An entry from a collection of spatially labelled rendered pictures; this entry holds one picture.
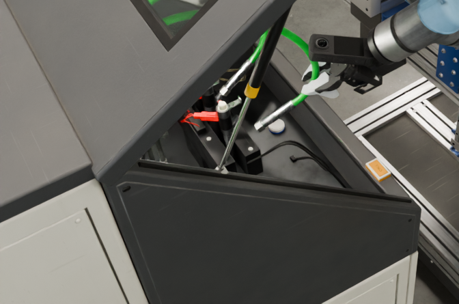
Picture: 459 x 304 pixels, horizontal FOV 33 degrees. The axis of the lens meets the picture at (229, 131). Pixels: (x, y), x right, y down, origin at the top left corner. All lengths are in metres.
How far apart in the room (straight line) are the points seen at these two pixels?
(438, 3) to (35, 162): 0.67
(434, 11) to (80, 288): 0.71
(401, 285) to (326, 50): 0.68
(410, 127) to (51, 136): 1.83
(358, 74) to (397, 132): 1.33
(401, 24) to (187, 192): 0.46
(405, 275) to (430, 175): 0.86
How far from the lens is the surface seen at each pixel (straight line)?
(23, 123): 1.14
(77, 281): 1.23
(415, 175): 2.62
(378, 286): 1.78
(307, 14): 3.52
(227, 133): 1.67
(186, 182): 1.16
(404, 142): 2.71
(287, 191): 1.31
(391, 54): 1.36
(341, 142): 1.74
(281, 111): 1.54
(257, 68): 1.11
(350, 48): 1.39
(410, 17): 1.32
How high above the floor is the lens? 2.27
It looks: 48 degrees down
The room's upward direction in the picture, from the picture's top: 10 degrees counter-clockwise
